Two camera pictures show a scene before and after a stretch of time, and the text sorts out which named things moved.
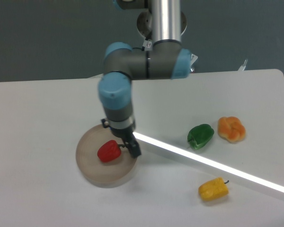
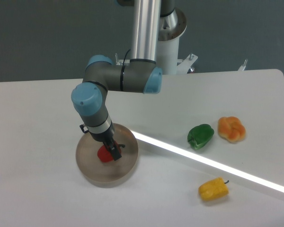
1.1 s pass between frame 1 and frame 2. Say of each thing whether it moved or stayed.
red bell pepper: stayed
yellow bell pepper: stayed
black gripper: moved
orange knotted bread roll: stayed
